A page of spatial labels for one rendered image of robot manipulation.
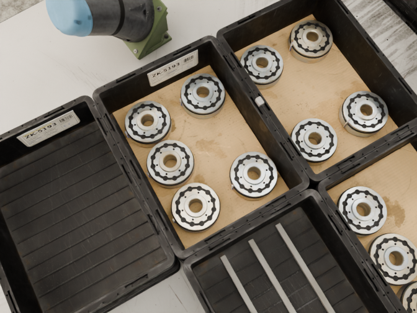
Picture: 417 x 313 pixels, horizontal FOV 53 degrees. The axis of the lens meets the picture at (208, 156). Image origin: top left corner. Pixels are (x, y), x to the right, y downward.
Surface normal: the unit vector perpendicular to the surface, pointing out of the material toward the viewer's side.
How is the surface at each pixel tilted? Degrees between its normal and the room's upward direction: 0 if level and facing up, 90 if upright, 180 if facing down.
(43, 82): 0
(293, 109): 0
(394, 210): 0
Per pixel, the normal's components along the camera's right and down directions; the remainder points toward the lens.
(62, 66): 0.00, -0.31
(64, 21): -0.57, 0.36
